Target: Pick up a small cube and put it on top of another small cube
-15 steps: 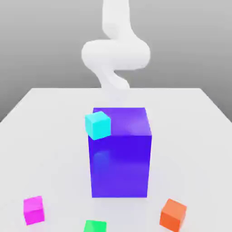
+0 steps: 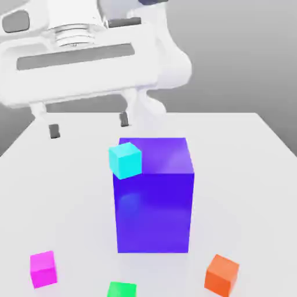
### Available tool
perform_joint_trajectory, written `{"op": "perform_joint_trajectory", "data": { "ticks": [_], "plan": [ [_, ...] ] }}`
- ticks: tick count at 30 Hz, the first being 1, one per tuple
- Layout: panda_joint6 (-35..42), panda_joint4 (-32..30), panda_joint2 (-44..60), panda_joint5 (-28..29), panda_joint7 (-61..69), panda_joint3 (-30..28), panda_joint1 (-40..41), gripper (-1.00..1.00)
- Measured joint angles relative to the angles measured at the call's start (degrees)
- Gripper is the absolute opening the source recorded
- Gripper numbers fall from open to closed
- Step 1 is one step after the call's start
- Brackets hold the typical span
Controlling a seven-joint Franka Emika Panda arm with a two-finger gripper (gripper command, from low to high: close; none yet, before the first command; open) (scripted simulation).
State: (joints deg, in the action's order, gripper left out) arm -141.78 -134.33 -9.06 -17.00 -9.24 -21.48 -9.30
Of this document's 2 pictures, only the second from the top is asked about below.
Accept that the small orange cube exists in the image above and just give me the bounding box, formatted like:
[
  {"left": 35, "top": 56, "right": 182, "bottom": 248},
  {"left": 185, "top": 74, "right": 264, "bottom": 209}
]
[{"left": 204, "top": 253, "right": 240, "bottom": 297}]

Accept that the large purple box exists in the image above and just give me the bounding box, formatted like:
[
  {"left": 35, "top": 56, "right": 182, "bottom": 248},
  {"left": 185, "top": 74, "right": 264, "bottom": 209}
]
[{"left": 113, "top": 137, "right": 195, "bottom": 254}]

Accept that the small magenta cube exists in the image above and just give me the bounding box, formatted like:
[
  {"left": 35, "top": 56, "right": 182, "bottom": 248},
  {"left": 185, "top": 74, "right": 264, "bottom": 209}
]
[{"left": 29, "top": 250, "right": 58, "bottom": 290}]

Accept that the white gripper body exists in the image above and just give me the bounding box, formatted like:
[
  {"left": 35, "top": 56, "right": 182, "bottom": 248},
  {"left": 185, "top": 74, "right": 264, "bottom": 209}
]
[{"left": 0, "top": 24, "right": 162, "bottom": 109}]

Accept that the small cyan cube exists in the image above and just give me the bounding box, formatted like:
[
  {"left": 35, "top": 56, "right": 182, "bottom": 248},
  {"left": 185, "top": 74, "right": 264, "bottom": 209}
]
[{"left": 108, "top": 142, "right": 143, "bottom": 180}]

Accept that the small green cube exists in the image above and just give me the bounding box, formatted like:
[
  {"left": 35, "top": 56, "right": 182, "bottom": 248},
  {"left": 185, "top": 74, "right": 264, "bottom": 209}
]
[{"left": 107, "top": 281, "right": 138, "bottom": 297}]

